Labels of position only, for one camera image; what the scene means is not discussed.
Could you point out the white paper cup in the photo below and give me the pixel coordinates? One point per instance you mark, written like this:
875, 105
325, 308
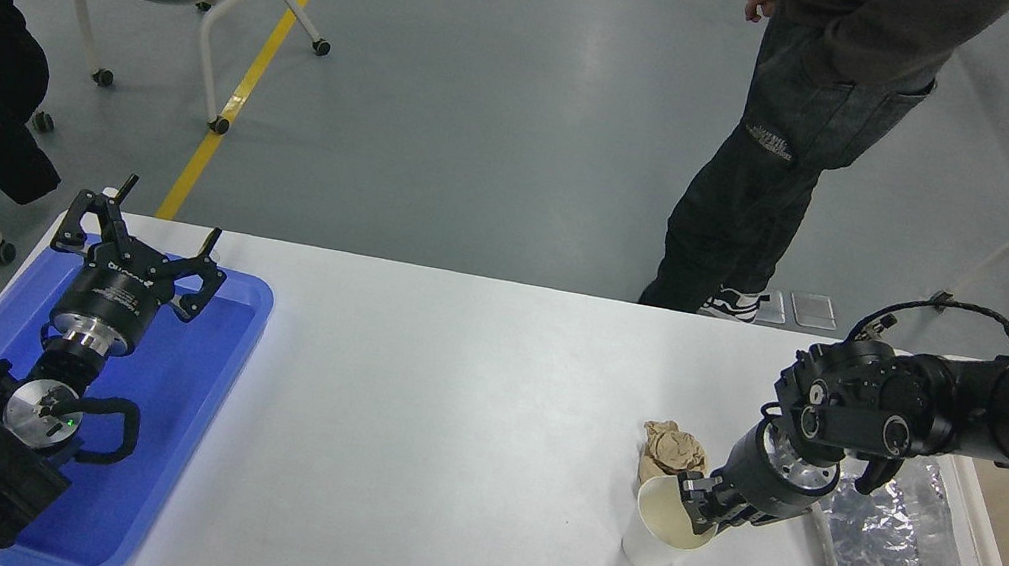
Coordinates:
645, 543

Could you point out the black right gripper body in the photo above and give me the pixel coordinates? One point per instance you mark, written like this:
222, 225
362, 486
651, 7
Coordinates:
761, 486

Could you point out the crumpled tan paper ball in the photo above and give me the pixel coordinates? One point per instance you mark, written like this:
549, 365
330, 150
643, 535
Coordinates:
671, 446

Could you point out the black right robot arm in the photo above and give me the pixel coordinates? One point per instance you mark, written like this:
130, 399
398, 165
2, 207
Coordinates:
1000, 412

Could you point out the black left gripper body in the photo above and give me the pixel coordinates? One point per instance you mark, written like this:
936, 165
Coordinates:
112, 290

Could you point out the blue plastic tray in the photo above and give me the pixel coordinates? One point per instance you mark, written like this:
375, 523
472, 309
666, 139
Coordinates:
193, 396

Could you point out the metal floor plate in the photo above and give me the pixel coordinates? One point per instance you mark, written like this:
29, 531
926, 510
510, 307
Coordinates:
776, 308
814, 311

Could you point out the standing person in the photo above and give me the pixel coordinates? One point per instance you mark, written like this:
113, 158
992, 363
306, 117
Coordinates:
786, 166

